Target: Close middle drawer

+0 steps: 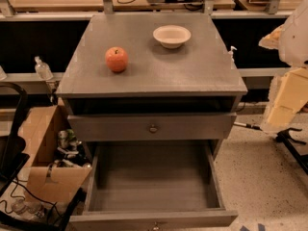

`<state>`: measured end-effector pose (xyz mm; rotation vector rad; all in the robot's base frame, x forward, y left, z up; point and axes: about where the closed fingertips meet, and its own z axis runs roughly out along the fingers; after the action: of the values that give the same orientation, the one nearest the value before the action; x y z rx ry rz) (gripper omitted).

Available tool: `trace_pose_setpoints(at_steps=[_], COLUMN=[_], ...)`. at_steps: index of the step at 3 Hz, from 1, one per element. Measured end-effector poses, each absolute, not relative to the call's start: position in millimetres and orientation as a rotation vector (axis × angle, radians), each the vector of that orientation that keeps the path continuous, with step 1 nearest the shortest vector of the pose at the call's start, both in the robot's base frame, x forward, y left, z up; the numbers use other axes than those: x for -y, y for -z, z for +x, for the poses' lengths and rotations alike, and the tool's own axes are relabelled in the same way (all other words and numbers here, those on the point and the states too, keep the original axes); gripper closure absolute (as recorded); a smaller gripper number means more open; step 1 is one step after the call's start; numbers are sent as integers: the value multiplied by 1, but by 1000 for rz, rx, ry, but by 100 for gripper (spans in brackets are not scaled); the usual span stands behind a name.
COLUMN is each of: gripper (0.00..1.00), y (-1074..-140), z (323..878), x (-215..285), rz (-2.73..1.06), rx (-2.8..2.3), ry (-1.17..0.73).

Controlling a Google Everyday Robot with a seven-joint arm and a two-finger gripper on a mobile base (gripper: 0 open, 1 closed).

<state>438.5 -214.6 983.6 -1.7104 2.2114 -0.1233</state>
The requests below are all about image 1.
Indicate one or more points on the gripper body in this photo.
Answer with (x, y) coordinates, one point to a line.
(295, 38)

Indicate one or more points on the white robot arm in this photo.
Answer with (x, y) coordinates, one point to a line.
(291, 38)

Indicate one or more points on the grey middle drawer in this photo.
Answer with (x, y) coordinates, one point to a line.
(151, 127)

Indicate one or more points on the grey drawer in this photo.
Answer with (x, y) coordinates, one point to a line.
(151, 127)
(153, 186)

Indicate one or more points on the grey wooden drawer cabinet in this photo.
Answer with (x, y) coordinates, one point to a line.
(199, 77)

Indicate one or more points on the grey bottom drawer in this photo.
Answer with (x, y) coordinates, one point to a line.
(153, 186)

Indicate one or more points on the black metal stand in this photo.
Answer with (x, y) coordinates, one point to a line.
(284, 137)

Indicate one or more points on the white pump bottle right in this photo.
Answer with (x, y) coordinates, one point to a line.
(232, 52)

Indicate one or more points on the white bowl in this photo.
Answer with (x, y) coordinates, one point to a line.
(172, 36)

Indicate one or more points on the red apple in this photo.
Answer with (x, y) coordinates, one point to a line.
(116, 59)

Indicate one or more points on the items inside cardboard box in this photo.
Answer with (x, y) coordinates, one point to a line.
(70, 151)

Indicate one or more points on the brown cardboard box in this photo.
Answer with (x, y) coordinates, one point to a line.
(45, 181)

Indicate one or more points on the clear sanitizer bottle left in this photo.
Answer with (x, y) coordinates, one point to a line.
(42, 69)

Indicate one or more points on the black chair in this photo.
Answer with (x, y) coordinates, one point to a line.
(12, 158)

